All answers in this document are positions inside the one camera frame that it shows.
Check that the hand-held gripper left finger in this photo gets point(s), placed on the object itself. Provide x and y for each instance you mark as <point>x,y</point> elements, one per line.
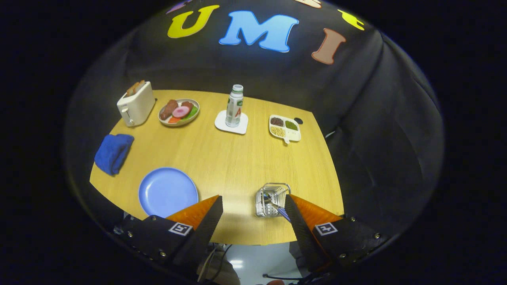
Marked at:
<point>206,233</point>

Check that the blue round plate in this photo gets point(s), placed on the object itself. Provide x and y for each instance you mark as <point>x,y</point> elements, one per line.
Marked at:
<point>166,192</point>

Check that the white drink bottle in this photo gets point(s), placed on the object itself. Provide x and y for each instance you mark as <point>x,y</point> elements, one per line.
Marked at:
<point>234,107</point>

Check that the white divided dish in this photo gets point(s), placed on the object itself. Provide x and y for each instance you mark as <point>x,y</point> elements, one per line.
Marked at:
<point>293,137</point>

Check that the white toaster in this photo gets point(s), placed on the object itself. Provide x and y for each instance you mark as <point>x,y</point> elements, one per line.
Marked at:
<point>136,107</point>

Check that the small brown meat piece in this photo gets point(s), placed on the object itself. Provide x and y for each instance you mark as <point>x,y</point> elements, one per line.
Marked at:
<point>187,105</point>

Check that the large brown meat piece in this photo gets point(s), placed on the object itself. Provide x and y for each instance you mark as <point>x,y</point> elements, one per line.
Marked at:
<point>168,109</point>

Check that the grey food plate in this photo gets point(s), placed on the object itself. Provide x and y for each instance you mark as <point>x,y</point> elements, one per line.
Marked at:
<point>178,124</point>

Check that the red tomato slice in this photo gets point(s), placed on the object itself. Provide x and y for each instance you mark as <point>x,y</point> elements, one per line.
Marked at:
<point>174,120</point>

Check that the green lettuce leaf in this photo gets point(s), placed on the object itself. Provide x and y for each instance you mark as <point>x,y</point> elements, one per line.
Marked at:
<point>192,113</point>

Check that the toast slice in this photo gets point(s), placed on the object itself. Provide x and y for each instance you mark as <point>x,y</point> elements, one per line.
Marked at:
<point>132,89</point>
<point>140,84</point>

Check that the black backdrop cloth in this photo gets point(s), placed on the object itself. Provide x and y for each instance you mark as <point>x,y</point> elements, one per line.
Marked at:
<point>376,118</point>

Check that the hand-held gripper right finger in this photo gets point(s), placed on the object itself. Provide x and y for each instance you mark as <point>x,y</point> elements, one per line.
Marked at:
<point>301,233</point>

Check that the pink ham slice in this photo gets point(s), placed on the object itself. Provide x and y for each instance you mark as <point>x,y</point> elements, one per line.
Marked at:
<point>181,111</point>

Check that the blue folded towel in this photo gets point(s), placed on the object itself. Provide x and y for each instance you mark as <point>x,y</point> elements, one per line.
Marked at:
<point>113,154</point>

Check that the white coaster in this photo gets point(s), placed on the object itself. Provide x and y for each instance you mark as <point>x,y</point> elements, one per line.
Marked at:
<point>222,125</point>

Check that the person's leg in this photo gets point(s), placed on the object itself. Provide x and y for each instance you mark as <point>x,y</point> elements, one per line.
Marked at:
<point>222,273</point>

